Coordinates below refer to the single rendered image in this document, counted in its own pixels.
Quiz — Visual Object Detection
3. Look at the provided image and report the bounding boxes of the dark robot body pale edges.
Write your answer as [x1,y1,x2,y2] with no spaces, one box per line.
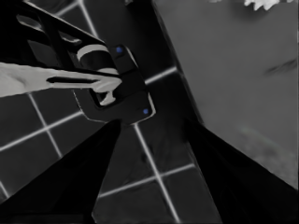
[0,0,157,125]

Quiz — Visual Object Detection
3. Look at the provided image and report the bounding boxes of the white toothed gear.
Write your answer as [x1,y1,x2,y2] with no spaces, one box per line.
[244,0,281,11]

